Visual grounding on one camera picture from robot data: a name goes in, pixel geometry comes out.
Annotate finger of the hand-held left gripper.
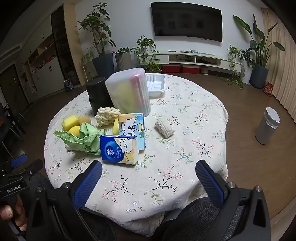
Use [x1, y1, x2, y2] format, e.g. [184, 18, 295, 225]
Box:
[21, 159, 44, 181]
[9, 154, 28, 172]

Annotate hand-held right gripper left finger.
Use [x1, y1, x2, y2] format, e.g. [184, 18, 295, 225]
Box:
[26, 160, 103, 241]

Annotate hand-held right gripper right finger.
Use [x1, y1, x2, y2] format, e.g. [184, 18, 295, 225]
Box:
[195, 160, 271, 241]

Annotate green cloth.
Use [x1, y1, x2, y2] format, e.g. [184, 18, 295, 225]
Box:
[54, 122, 107, 155]

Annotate blue tissue pack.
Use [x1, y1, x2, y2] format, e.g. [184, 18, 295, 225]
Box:
[100, 134, 139, 165]

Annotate yellow egg-shaped makeup sponge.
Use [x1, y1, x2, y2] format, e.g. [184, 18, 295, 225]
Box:
[68, 126, 81, 139]

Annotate tan gourd-shaped makeup sponge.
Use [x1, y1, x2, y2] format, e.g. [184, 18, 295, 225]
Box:
[78, 115, 92, 126]

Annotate cream chunky yarn scrunchie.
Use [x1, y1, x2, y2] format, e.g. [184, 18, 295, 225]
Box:
[95, 107, 122, 127]

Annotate beige knitted piece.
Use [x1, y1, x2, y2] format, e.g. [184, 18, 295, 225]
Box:
[154, 119, 176, 139]

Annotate cartoon print tissue pack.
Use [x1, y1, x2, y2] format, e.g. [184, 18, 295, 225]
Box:
[118, 113, 147, 150]

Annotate white plastic tray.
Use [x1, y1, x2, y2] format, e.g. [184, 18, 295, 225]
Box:
[145, 73, 167, 100]

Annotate person's left hand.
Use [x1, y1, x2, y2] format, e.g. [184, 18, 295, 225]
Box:
[0, 201, 28, 232]

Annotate grey mesh chair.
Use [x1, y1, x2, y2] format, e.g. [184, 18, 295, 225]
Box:
[162, 198, 245, 241]

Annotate dark door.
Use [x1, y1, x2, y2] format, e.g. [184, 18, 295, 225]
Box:
[0, 64, 31, 109]

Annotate grey cylindrical trash can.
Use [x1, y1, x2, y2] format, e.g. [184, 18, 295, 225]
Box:
[255, 107, 282, 145]

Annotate black cylinder container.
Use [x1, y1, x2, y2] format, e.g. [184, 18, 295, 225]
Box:
[85, 77, 114, 116]

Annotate translucent plastic storage box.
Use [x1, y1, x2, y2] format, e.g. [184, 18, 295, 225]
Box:
[105, 68, 151, 116]

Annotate red paper bag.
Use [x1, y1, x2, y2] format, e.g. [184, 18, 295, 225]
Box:
[262, 82, 274, 97]

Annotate red storage box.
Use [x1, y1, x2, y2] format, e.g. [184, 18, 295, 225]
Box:
[182, 65, 201, 74]
[162, 65, 181, 74]

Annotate dark blue square planter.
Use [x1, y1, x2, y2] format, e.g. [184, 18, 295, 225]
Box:
[92, 53, 115, 80]

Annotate dark grey planter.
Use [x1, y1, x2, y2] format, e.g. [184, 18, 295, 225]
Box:
[249, 64, 269, 89]

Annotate dark shelf cabinet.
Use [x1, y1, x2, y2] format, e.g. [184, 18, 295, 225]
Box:
[50, 6, 81, 88]

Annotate thin-leaved small plant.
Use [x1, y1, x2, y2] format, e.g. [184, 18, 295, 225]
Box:
[80, 47, 96, 68]

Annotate white television console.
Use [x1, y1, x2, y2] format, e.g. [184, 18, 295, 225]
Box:
[137, 51, 244, 70]

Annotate trailing green plant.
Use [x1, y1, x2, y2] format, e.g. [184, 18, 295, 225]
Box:
[217, 45, 246, 90]

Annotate grey ribbed planter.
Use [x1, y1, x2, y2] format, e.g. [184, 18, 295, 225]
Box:
[115, 52, 132, 71]

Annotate beige curtain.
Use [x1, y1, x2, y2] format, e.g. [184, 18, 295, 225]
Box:
[261, 7, 296, 122]

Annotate trailing plant on metal stand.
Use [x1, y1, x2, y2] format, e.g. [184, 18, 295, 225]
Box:
[133, 36, 162, 73]

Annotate large broad-leaf plant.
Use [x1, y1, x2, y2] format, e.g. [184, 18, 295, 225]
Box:
[233, 14, 286, 68]

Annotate tall leafy plant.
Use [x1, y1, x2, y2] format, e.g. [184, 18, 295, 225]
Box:
[77, 3, 116, 56]

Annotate white wall cabinet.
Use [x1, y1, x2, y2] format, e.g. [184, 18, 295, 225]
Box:
[16, 16, 68, 99]

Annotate wall-mounted black television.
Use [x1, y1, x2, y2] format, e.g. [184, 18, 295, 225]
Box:
[151, 2, 223, 42]

